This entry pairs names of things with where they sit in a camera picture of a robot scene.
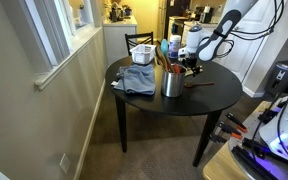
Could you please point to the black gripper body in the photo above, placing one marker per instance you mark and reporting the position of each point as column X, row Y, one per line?
column 190, row 61

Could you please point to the light wooden workbench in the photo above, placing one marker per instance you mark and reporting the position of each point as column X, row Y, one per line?
column 220, row 166

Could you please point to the white counter cabinet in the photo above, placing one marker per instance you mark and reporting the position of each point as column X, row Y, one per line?
column 117, row 40

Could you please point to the small dark wooden spoon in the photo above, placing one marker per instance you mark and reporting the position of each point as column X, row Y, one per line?
column 199, row 84

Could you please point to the black dining chair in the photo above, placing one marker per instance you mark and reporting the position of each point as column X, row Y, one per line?
column 139, row 34

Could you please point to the silver utensil holder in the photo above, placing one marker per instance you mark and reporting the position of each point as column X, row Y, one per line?
column 172, row 85

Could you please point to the black coffee maker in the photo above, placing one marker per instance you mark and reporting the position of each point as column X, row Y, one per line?
column 114, row 15

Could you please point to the white plastic basket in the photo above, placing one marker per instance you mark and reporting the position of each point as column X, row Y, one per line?
column 142, row 55

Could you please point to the black kitchen appliance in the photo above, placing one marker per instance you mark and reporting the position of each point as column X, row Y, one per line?
column 199, row 14

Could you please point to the clear plastic jar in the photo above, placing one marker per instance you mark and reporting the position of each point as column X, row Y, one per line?
column 174, row 46

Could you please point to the teal silicone spatula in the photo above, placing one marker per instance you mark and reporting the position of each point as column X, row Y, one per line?
column 164, row 46

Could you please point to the red silicone spatula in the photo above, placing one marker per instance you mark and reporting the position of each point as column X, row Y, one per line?
column 176, row 69

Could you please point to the long light wooden spatula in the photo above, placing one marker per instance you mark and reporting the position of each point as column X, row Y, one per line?
column 201, row 70

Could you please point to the blue hanging towel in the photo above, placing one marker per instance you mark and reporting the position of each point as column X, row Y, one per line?
column 176, row 28

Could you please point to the white wall outlet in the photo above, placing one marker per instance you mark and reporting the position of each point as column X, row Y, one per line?
column 64, row 163

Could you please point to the black table leg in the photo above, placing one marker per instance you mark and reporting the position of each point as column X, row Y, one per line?
column 205, row 136
column 121, row 123

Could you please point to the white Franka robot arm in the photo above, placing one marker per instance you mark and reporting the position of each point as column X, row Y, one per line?
column 214, row 40

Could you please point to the black orange bar clamp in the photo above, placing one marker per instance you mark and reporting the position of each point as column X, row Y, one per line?
column 217, row 138
column 236, row 121
column 229, row 129

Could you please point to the white framed window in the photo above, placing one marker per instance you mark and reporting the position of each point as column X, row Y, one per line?
column 42, row 36

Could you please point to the blue cloth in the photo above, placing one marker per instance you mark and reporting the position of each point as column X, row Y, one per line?
column 137, row 80

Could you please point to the white panel door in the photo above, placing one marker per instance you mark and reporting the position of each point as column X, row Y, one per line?
column 247, row 56

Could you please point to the black metal rail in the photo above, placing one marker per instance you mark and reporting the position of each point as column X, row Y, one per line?
column 250, row 160

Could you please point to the black box device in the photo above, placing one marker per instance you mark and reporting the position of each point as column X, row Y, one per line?
column 284, row 80

